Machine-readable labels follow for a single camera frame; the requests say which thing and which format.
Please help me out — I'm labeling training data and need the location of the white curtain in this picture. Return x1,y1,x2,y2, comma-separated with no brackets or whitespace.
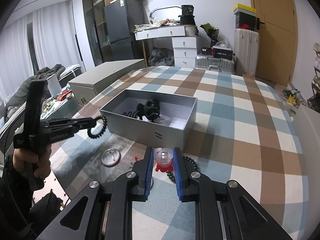
1,1,82,102

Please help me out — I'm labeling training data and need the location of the checked bed cover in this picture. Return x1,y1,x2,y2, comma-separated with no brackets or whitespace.
50,66,309,239

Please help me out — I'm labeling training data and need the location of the wooden door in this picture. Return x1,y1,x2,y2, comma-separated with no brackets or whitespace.
251,0,298,86

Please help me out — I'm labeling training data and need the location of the black shoe box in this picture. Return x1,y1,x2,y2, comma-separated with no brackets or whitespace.
235,12,256,31

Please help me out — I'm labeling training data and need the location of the dark flower bouquet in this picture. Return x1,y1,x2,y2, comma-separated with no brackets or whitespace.
200,23,219,47

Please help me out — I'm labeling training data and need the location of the white upright suitcase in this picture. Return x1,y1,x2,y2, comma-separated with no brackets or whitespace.
234,29,259,76

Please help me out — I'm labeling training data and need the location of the curved desk mirror frame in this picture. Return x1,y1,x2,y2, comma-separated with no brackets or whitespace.
149,5,182,27

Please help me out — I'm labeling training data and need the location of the grey cardboard box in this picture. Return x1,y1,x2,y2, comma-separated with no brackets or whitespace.
100,89,197,149

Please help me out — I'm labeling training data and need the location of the black refrigerator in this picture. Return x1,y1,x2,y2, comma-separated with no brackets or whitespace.
104,0,144,61

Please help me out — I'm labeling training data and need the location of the black bag on desk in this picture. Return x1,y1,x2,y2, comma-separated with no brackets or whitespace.
179,5,196,25

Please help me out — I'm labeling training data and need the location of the silver flat suitcase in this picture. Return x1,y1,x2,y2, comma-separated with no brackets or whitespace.
195,54,235,74

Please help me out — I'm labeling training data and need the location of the black red box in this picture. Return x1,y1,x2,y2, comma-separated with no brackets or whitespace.
212,46,233,60

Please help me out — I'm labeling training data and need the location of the left hand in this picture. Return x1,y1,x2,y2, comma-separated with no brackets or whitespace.
12,145,52,180

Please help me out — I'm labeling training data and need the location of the yellow lid shoe box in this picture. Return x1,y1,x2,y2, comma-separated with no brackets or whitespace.
233,3,256,16

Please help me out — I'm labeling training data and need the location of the white drawer unit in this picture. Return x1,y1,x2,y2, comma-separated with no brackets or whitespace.
172,36,201,68

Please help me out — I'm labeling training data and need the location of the dark glass cabinet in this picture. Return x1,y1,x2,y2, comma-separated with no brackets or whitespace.
82,0,112,66

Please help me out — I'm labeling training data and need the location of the white dressing desk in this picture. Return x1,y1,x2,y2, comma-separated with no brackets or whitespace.
135,25,198,40

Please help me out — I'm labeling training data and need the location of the black hair claw clip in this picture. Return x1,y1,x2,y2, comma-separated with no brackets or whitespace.
123,99,161,122

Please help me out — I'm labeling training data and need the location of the round white lid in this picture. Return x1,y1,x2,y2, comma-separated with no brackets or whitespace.
101,148,121,167

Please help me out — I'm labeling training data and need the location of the black bead bracelet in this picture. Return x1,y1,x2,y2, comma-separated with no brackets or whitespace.
166,154,200,184

